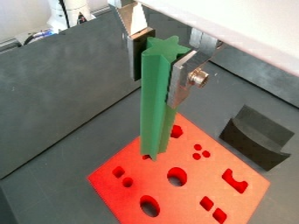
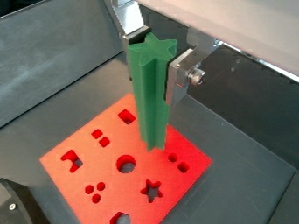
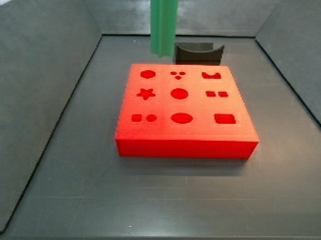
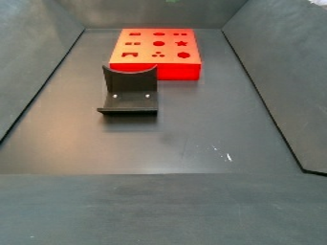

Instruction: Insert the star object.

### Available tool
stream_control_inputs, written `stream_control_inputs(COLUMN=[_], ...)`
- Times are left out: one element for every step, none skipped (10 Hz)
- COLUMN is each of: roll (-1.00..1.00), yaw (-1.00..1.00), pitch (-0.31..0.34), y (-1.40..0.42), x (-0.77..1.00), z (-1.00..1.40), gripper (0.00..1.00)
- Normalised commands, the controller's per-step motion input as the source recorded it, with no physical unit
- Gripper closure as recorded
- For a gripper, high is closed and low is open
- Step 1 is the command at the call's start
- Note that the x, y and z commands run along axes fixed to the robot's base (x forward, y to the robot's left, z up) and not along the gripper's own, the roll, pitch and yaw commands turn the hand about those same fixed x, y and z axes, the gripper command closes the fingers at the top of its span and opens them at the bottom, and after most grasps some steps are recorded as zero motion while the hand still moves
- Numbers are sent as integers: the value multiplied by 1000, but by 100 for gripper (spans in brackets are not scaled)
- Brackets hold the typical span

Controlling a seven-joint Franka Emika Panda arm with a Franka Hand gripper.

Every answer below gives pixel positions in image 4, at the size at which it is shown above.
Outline red shape sorter block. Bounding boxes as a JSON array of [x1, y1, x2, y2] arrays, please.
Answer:
[[108, 29, 201, 80]]

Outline black curved holder stand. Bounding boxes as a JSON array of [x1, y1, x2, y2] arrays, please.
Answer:
[[97, 65, 159, 115]]

